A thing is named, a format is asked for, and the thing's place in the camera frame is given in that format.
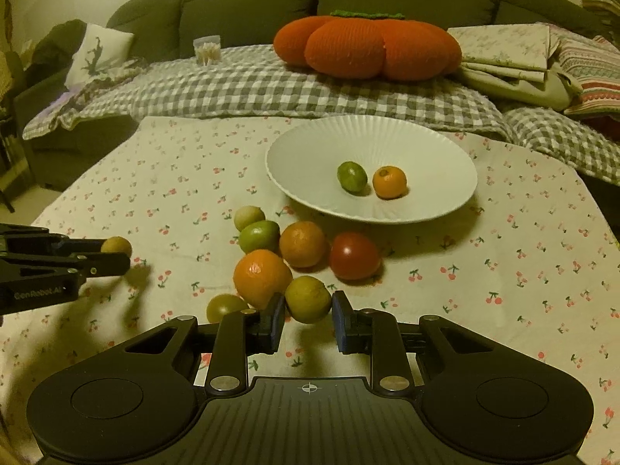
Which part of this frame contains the small green tomato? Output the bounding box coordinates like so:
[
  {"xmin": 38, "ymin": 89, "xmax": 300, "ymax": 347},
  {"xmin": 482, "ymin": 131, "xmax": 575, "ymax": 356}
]
[{"xmin": 206, "ymin": 294, "xmax": 249, "ymax": 323}]

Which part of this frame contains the folded beige cloth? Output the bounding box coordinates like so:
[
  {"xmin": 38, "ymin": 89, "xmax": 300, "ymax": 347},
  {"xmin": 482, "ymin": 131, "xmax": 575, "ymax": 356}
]
[{"xmin": 458, "ymin": 65, "xmax": 584, "ymax": 112}]

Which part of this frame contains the large bright orange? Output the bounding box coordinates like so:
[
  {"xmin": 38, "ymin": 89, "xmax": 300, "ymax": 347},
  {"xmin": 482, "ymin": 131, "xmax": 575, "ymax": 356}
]
[{"xmin": 233, "ymin": 249, "xmax": 294, "ymax": 311}]

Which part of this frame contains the cherry print tablecloth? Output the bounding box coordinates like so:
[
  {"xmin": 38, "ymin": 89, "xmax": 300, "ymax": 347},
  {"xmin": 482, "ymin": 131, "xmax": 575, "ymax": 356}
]
[{"xmin": 0, "ymin": 115, "xmax": 620, "ymax": 465}]

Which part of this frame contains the striped knitted pillow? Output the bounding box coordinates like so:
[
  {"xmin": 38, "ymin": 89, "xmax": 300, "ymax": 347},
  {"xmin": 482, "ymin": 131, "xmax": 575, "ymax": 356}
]
[{"xmin": 547, "ymin": 22, "xmax": 620, "ymax": 117}]

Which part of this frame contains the dark olive cloth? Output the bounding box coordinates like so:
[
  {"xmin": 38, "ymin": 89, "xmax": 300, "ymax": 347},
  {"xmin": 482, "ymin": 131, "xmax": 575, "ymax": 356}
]
[{"xmin": 29, "ymin": 19, "xmax": 88, "ymax": 78}]

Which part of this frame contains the small yellow fruit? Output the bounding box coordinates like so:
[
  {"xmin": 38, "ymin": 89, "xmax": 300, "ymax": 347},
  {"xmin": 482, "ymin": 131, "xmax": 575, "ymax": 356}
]
[{"xmin": 101, "ymin": 236, "xmax": 133, "ymax": 257}]

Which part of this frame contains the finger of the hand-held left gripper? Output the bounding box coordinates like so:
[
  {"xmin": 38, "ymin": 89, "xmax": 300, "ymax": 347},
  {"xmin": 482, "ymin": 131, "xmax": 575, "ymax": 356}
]
[
  {"xmin": 0, "ymin": 252, "xmax": 131, "ymax": 286},
  {"xmin": 0, "ymin": 224, "xmax": 105, "ymax": 258}
]

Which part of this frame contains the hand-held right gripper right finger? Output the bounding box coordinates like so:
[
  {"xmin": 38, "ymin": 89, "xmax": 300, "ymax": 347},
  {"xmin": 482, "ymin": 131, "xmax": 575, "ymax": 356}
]
[{"xmin": 332, "ymin": 291, "xmax": 490, "ymax": 395}]

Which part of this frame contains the dark orange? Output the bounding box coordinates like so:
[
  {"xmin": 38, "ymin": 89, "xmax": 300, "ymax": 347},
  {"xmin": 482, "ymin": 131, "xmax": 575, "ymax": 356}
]
[{"xmin": 279, "ymin": 221, "xmax": 328, "ymax": 269}]

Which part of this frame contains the white ribbed plate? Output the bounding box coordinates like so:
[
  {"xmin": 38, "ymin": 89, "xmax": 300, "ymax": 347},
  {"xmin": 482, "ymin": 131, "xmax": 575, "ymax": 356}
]
[{"xmin": 265, "ymin": 115, "xmax": 479, "ymax": 224}]

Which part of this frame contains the clear cotton swab container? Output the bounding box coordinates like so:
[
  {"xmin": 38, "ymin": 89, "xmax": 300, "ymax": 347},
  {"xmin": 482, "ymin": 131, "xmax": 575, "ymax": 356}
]
[{"xmin": 193, "ymin": 35, "xmax": 222, "ymax": 65}]

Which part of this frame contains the red tomato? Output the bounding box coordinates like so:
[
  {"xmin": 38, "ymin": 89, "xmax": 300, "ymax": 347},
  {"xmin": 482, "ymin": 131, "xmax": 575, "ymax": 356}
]
[{"xmin": 329, "ymin": 232, "xmax": 382, "ymax": 281}]

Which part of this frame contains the folded floral sheet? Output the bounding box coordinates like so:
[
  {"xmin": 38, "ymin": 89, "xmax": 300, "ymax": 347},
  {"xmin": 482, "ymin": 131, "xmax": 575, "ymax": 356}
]
[{"xmin": 446, "ymin": 22, "xmax": 563, "ymax": 83}]

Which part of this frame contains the green lime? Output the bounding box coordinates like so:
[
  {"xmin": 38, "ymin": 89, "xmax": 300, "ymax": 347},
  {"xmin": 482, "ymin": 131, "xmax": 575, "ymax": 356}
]
[
  {"xmin": 337, "ymin": 162, "xmax": 369, "ymax": 196},
  {"xmin": 239, "ymin": 220, "xmax": 281, "ymax": 254}
]

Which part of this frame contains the pale green fruit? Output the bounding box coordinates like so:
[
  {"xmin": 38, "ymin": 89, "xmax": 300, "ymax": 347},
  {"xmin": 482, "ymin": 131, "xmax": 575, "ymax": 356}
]
[{"xmin": 234, "ymin": 205, "xmax": 265, "ymax": 232}]

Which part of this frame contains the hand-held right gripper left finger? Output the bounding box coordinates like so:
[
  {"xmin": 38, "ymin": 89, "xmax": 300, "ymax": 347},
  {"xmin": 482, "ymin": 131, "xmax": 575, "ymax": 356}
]
[{"xmin": 114, "ymin": 293, "xmax": 288, "ymax": 395}]

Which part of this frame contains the white embroidered pillow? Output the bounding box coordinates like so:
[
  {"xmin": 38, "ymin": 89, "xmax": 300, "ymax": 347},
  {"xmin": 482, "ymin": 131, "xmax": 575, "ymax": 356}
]
[{"xmin": 64, "ymin": 24, "xmax": 135, "ymax": 88}]

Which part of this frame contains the small orange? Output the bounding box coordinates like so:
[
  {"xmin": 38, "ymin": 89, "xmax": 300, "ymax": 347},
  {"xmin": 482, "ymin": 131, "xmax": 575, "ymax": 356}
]
[{"xmin": 372, "ymin": 165, "xmax": 408, "ymax": 200}]

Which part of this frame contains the grey checked blanket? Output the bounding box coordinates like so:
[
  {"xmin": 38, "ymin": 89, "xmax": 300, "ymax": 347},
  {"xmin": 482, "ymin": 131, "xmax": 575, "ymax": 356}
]
[{"xmin": 22, "ymin": 43, "xmax": 620, "ymax": 185}]

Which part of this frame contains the olive green sofa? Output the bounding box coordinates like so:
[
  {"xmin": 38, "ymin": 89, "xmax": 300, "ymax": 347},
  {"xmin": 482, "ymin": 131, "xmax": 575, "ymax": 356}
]
[{"xmin": 104, "ymin": 0, "xmax": 601, "ymax": 59}]

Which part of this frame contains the yellow-green round fruit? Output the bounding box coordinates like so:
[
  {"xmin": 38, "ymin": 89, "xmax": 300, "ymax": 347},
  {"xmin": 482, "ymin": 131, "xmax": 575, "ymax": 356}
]
[{"xmin": 284, "ymin": 276, "xmax": 333, "ymax": 323}]

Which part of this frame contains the orange pumpkin cushion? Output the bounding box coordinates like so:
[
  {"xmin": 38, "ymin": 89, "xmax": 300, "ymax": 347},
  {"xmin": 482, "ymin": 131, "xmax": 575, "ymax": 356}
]
[{"xmin": 272, "ymin": 10, "xmax": 462, "ymax": 81}]

